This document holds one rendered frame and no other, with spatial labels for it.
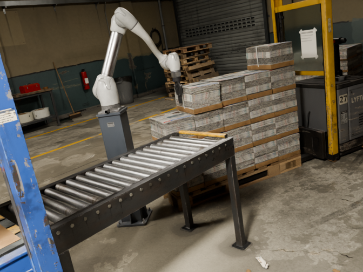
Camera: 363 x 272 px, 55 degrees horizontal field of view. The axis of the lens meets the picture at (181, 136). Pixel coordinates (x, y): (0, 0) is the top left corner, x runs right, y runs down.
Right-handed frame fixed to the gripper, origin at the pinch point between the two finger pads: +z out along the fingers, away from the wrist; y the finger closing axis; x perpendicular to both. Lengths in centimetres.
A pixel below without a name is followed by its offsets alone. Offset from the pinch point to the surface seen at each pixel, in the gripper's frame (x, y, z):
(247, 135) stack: -54, -19, 45
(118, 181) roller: 92, -111, 17
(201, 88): -12.2, -20.4, -8.8
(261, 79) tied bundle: -78, -18, -4
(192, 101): -2.6, -19.4, 0.6
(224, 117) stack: -32.9, -17.8, 22.7
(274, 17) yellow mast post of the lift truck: -142, 33, -60
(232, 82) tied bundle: -46, -17, -7
